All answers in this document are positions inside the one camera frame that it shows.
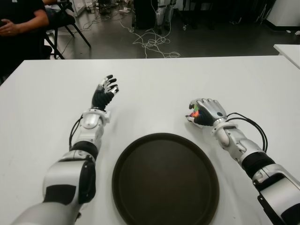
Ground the tangled white floor cable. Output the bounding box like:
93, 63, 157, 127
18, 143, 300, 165
120, 21, 181, 59

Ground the black folding chair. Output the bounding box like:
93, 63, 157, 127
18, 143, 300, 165
44, 0, 92, 60

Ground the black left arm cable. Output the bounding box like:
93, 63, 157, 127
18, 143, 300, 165
68, 116, 84, 150

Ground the seated person in black shirt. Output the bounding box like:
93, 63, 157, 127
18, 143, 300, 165
0, 0, 51, 79

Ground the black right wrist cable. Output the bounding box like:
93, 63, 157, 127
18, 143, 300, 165
226, 112, 269, 153

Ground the white cabinet with black base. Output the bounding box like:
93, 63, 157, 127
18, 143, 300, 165
266, 0, 300, 31

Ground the white side table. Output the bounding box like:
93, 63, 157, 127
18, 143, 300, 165
273, 44, 300, 70

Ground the dark brown round plate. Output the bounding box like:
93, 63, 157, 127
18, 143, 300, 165
112, 132, 220, 225

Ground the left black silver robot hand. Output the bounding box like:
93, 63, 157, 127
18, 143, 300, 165
91, 74, 120, 111

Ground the glass display cabinet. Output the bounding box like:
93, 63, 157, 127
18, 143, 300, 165
69, 0, 86, 17

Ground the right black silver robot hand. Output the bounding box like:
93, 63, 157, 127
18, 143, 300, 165
185, 98, 227, 128

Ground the multicoloured Rubik's cube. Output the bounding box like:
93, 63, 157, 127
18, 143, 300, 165
189, 105, 200, 118

